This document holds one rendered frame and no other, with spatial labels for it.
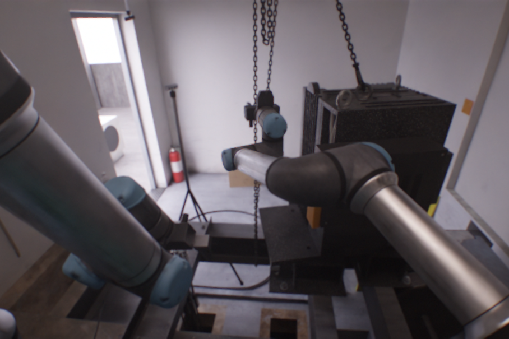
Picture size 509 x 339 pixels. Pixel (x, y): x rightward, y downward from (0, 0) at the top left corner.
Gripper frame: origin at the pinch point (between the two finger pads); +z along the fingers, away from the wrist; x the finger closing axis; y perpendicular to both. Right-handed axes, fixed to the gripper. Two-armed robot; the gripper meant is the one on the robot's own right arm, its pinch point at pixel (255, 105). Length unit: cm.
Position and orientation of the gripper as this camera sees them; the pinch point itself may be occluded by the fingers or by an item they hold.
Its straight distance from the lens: 117.1
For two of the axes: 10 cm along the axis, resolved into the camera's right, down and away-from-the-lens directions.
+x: 9.8, -1.0, 1.9
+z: -2.1, -4.3, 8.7
